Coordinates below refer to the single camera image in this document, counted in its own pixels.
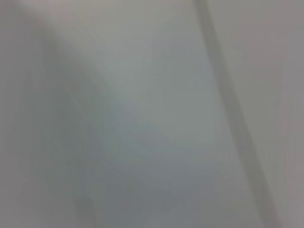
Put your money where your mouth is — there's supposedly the clear plastic measuring cup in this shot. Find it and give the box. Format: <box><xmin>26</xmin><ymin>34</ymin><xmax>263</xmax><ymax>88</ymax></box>
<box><xmin>21</xmin><ymin>0</ymin><xmax>283</xmax><ymax>228</ymax></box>

